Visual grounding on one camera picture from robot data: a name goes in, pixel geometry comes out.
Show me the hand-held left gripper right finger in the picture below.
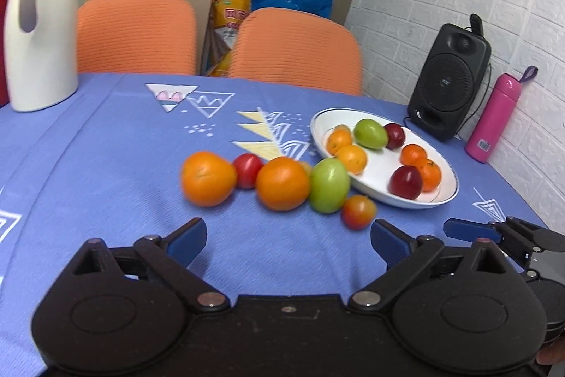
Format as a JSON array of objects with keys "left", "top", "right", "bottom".
[{"left": 349, "top": 219, "right": 515, "bottom": 313}]

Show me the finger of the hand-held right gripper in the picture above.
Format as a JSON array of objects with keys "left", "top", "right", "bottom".
[{"left": 444, "top": 216, "right": 565, "bottom": 267}]

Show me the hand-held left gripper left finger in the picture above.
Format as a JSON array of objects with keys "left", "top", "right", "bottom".
[{"left": 66, "top": 217, "right": 231, "bottom": 313}]

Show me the red-green tomato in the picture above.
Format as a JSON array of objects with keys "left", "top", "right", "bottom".
[{"left": 341, "top": 195, "right": 377, "bottom": 230}]

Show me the dark red plum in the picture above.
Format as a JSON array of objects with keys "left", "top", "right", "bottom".
[
  {"left": 389, "top": 165, "right": 423, "bottom": 200},
  {"left": 384, "top": 123, "right": 406, "bottom": 151}
]

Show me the white plate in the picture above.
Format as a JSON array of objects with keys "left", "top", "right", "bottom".
[{"left": 310, "top": 108, "right": 460, "bottom": 209}]

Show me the large orange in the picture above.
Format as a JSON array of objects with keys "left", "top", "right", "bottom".
[
  {"left": 256, "top": 156, "right": 311, "bottom": 212},
  {"left": 181, "top": 151, "right": 238, "bottom": 208}
]

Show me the deep orange mandarin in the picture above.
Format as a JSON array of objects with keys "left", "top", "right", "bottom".
[
  {"left": 415, "top": 157, "right": 442, "bottom": 193},
  {"left": 400, "top": 143, "right": 428, "bottom": 166}
]

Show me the green jujube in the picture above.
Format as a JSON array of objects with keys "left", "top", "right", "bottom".
[
  {"left": 308, "top": 157, "right": 351, "bottom": 214},
  {"left": 354, "top": 118, "right": 389, "bottom": 150}
]

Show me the red tomato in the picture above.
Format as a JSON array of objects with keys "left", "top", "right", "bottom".
[{"left": 232, "top": 153, "right": 264, "bottom": 189}]

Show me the yellowish orange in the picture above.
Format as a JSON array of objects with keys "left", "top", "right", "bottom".
[
  {"left": 335, "top": 144, "right": 368, "bottom": 175},
  {"left": 326, "top": 130, "right": 353, "bottom": 156}
]

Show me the person's right hand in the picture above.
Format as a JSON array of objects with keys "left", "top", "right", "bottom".
[{"left": 536, "top": 342, "right": 565, "bottom": 367}]

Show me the blue printed tablecloth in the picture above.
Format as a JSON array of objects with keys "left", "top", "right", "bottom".
[{"left": 0, "top": 72, "right": 565, "bottom": 377}]

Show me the pink bottle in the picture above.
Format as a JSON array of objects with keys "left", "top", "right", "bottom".
[{"left": 465, "top": 66, "right": 539, "bottom": 164}]

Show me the black speaker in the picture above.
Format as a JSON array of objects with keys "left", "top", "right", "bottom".
[{"left": 407, "top": 23, "right": 492, "bottom": 142}]

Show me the small black device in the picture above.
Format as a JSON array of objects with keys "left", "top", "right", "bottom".
[{"left": 469, "top": 14, "right": 487, "bottom": 40}]

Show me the orange chair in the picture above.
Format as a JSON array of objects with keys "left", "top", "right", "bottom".
[
  {"left": 76, "top": 0, "right": 198, "bottom": 76},
  {"left": 227, "top": 8, "right": 363, "bottom": 97}
]

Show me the yellow plastic bag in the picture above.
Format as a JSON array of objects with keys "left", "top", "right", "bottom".
[{"left": 201, "top": 0, "right": 254, "bottom": 78}]

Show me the white thermos jug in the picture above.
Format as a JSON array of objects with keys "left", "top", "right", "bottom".
[{"left": 4, "top": 0, "right": 80, "bottom": 113}]

